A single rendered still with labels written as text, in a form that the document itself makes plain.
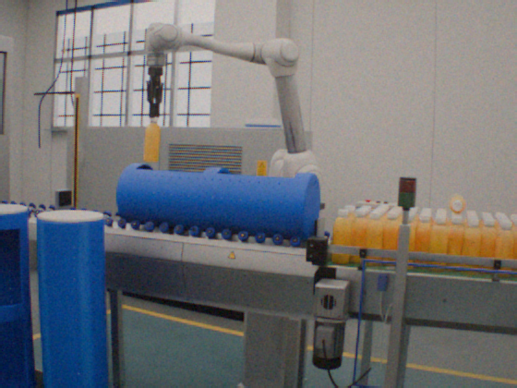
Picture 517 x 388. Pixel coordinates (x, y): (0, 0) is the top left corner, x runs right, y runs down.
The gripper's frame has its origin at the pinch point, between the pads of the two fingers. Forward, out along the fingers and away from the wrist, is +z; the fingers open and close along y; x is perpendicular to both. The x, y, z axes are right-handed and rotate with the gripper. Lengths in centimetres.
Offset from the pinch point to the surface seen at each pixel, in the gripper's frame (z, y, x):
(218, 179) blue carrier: 29.9, 9.4, 37.2
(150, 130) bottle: 9.3, 3.5, 0.5
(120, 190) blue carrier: 36.5, 13.2, -9.4
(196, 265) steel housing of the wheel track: 67, 12, 29
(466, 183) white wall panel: 40, -259, 145
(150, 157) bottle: 21.5, 3.7, 0.4
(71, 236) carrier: 52, 54, -5
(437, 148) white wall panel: 12, -262, 118
